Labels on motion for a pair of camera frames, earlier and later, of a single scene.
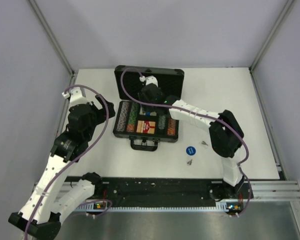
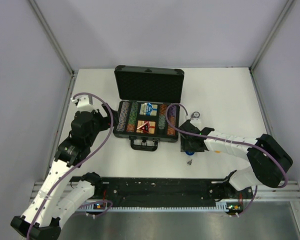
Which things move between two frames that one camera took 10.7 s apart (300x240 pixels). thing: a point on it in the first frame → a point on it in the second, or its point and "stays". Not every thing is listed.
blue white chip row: x=121 y=125 stays
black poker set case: x=142 y=96 stays
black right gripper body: x=149 y=109 → x=186 y=145
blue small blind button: x=191 y=150 stays
